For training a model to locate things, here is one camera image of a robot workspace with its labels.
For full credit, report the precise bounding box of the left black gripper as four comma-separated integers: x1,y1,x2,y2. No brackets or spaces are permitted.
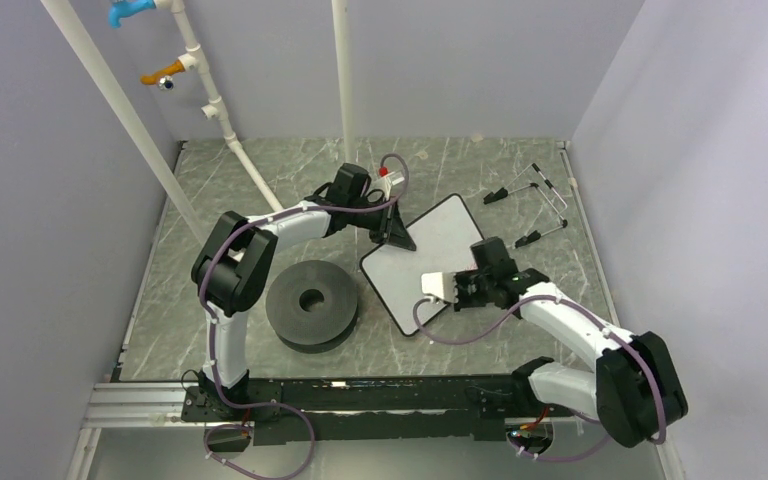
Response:
348,196,417,252

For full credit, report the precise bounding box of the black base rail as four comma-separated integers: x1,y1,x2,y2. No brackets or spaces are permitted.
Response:
181,374,551,446

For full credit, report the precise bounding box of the blue faucet handle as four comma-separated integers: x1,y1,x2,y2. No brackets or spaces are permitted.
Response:
107,0,157,29

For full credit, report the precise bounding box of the purple cable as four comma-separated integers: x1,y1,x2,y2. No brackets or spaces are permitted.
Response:
197,153,410,480
411,294,669,465

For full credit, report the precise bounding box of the aluminium extrusion rail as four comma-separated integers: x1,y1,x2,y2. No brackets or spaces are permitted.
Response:
65,380,190,480

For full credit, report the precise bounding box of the orange faucet handle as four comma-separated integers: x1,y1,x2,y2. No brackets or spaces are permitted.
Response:
140,60,187,90

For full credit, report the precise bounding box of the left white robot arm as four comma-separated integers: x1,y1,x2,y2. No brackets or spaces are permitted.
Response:
191,163,416,420

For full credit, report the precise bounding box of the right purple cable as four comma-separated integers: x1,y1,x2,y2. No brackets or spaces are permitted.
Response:
411,294,669,465

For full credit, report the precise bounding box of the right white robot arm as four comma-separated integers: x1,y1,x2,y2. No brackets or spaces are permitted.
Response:
442,237,688,447

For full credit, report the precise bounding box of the black framed whiteboard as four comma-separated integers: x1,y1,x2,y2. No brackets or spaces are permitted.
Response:
360,194,484,337

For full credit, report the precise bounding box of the white PVC pipe frame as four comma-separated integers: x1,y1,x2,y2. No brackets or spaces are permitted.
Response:
42,1,357,242

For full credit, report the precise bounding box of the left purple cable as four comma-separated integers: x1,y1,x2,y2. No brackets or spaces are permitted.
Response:
197,153,410,480

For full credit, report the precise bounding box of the black foam ring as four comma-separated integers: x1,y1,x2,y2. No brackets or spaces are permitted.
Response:
264,259,360,354

